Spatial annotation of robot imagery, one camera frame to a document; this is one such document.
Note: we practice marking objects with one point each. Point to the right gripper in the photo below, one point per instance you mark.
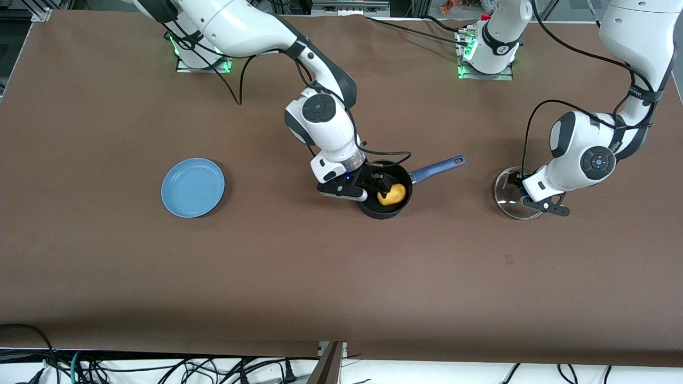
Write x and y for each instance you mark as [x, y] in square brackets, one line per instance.
[370, 175]

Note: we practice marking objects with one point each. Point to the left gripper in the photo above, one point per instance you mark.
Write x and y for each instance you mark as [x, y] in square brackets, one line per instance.
[516, 180]

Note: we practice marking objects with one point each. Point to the yellow potato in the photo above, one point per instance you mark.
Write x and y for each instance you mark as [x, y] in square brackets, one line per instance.
[392, 196]

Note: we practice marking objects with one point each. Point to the glass pot lid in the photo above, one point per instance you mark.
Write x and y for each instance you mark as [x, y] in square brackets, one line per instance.
[509, 208]

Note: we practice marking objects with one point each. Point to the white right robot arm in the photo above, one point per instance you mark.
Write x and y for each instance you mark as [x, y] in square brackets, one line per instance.
[325, 128]

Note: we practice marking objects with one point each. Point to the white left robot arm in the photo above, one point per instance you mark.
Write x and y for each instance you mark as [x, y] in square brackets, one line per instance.
[581, 154]

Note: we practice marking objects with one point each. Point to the brown table cover sheet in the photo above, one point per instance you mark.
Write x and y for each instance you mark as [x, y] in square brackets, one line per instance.
[341, 277]

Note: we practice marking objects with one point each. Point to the blue round plate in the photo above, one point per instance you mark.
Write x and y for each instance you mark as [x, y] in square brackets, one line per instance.
[192, 186]

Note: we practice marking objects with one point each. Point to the black power plug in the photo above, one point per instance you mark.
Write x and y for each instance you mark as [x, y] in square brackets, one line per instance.
[289, 372]

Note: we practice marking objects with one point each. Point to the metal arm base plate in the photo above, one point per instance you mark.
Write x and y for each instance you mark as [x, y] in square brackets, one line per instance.
[184, 66]
[483, 76]

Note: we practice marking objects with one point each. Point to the silver metal bracket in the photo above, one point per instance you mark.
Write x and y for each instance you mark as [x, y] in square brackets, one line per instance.
[344, 348]

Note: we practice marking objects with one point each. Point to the grey metal rail block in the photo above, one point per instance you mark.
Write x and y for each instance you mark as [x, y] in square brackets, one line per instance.
[349, 6]

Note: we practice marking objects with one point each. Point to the aluminium frame profile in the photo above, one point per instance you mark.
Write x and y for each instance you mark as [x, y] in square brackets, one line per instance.
[38, 12]
[677, 80]

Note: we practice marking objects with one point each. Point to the brown table post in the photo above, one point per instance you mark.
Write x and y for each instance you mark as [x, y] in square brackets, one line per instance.
[325, 368]

